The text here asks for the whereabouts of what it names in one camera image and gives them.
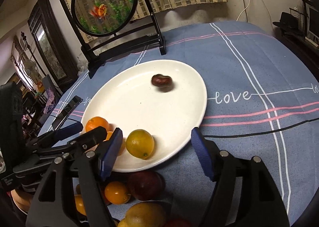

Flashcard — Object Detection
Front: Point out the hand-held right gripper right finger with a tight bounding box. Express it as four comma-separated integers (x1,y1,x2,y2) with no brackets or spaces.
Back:
191,127,290,227

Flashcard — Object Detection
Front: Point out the tan potato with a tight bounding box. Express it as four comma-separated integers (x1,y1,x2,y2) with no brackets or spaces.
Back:
125,201,167,227

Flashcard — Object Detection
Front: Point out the black cable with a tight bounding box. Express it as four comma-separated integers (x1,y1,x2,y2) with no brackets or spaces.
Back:
202,119,319,139

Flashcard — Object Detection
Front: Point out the orange tangerine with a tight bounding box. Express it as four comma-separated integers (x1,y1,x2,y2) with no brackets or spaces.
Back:
85,116,110,133

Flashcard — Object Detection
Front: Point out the purple cloth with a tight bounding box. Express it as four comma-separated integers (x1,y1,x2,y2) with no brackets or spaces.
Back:
45,88,56,115

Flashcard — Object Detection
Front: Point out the black smartphone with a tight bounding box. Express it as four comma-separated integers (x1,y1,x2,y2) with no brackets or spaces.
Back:
51,96,83,130

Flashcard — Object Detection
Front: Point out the white oval plate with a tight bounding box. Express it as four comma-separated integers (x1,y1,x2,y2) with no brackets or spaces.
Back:
80,59,208,173

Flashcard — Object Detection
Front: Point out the grey computer monitor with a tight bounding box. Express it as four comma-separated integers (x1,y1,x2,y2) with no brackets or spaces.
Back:
305,2,319,43

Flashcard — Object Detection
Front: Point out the large red plum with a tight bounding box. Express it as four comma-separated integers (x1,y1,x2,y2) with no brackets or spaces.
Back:
127,171,163,201

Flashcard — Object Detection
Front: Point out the dark wooden framed painting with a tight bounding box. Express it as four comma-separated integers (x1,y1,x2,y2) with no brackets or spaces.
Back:
27,0,79,88

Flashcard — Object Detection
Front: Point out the white cable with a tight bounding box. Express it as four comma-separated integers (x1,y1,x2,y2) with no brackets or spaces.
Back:
235,0,252,22

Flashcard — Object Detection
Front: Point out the white electric fan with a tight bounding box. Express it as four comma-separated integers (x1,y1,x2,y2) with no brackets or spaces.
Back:
25,61,40,78

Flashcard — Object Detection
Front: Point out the blue striped printed tablecloth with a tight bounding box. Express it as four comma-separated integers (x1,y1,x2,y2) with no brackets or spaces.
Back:
37,22,319,227

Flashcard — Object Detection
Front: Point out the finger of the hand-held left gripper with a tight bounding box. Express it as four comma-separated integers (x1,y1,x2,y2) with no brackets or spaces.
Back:
37,126,108,157
25,122,84,152

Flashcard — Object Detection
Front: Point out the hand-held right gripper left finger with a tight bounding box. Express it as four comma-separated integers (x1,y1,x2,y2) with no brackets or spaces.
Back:
25,127,124,227

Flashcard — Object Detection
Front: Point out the large smooth orange citrus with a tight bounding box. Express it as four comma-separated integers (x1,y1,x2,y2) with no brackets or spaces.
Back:
104,181,131,205

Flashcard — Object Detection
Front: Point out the black hat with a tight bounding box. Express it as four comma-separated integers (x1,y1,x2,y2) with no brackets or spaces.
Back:
272,12,303,34

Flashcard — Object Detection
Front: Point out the small smooth orange citrus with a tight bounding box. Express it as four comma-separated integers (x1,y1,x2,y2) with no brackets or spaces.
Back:
103,131,126,156
74,194,87,216

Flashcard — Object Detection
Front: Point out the round goldfish screen black stand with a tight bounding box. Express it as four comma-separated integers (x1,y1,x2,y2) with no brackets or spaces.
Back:
58,0,166,79

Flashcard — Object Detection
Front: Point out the maroon mangosteen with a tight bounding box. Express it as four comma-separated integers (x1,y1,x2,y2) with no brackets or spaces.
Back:
151,74,174,92

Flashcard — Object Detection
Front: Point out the person's left hand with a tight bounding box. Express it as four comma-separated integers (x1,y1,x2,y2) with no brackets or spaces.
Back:
11,189,33,214

